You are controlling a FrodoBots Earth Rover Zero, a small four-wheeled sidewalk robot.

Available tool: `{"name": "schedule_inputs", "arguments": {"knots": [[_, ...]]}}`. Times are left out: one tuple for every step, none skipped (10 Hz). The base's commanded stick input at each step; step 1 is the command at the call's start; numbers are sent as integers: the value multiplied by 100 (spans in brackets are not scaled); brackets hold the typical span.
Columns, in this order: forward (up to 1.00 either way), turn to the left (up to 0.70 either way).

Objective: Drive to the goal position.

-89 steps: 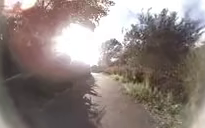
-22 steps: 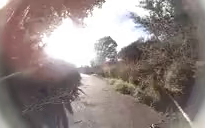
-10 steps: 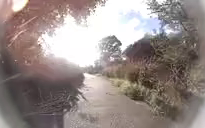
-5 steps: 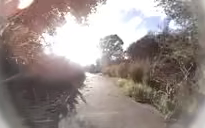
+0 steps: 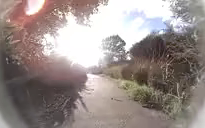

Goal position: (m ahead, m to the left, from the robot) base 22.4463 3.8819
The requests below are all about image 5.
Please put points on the round green tree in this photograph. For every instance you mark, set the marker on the round green tree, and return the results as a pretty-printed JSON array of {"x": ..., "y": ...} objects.
[{"x": 114, "y": 48}]

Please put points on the grey asphalt path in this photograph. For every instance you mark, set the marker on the grey asphalt path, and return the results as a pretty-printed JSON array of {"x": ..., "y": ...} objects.
[{"x": 105, "y": 106}]

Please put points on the grass verge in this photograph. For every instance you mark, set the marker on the grass verge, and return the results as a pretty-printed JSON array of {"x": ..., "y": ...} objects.
[{"x": 146, "y": 93}]

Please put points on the tall dry bushes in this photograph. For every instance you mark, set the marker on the tall dry bushes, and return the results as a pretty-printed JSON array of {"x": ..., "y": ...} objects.
[{"x": 163, "y": 60}]

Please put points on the dark bushes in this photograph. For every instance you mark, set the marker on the dark bushes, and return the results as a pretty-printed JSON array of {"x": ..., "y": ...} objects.
[{"x": 40, "y": 86}]

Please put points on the overhanging tree branches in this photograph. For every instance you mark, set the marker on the overhanging tree branches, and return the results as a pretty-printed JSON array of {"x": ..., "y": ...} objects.
[{"x": 40, "y": 26}]

